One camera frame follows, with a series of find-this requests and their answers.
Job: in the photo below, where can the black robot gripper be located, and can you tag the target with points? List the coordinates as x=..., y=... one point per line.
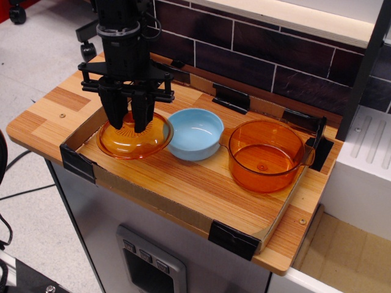
x=126, y=72

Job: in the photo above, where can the orange transparent pot lid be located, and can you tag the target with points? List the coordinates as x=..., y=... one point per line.
x=125, y=143

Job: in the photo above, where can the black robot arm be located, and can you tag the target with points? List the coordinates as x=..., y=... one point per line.
x=123, y=24

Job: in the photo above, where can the orange transparent glass pot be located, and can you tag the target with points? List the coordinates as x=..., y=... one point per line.
x=265, y=156

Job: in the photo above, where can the office chair base with wheels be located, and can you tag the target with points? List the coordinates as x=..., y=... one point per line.
x=84, y=34

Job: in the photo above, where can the light blue plastic bowl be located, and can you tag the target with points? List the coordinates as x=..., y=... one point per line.
x=196, y=134

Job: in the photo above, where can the grey toy dishwasher cabinet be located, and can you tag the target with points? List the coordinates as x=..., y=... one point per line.
x=132, y=249

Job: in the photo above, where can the cardboard fence with black tape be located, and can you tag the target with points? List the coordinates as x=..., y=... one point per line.
x=194, y=195

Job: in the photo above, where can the white wooden shelf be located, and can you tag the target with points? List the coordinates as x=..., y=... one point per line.
x=309, y=21

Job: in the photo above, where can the white toy sink drainboard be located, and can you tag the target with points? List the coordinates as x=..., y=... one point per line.
x=358, y=190

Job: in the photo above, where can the black vertical metal post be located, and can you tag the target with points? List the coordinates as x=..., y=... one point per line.
x=372, y=51

